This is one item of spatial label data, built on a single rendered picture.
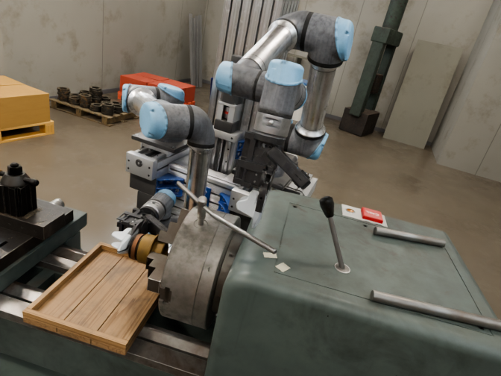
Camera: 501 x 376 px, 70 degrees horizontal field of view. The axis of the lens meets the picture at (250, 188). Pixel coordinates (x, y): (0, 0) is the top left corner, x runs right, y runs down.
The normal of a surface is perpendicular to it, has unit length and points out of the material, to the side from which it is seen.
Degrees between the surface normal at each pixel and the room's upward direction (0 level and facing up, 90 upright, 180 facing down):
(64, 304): 0
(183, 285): 73
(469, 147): 90
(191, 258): 48
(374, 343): 90
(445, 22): 90
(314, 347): 90
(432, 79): 81
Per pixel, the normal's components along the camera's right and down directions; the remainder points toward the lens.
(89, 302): 0.19, -0.89
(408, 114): -0.32, 0.18
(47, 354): -0.20, 0.38
